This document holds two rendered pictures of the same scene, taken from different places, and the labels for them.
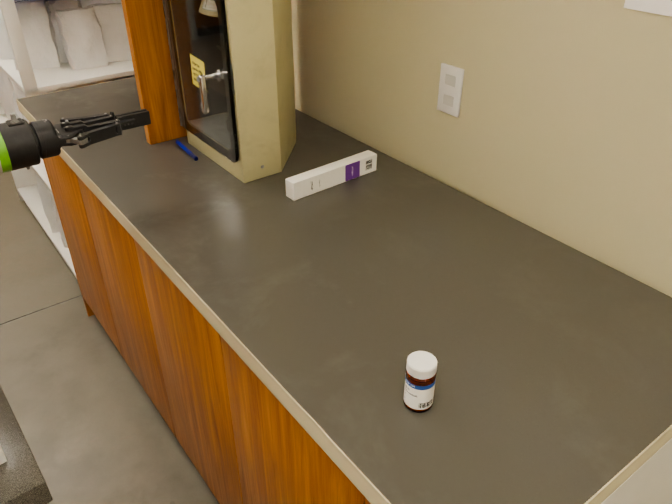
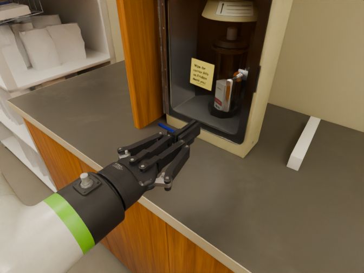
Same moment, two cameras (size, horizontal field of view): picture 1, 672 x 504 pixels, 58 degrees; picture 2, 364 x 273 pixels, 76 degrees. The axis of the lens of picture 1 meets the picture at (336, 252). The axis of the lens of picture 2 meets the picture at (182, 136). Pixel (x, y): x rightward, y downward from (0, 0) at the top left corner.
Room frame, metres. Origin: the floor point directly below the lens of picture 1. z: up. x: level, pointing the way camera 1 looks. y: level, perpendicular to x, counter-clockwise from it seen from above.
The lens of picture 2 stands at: (0.88, 0.55, 1.43)
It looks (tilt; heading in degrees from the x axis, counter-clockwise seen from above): 37 degrees down; 345
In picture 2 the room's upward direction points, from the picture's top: straight up
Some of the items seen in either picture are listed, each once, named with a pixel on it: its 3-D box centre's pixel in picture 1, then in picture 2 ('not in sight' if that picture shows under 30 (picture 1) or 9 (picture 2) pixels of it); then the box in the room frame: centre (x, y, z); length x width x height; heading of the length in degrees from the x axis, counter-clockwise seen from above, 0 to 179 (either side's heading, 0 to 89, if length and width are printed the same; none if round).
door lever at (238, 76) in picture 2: (210, 92); (231, 92); (1.38, 0.29, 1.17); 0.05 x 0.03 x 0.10; 127
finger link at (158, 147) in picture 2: (89, 126); (153, 153); (1.22, 0.52, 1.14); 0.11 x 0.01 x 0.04; 130
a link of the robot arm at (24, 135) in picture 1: (19, 142); (91, 203); (1.12, 0.63, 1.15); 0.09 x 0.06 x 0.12; 37
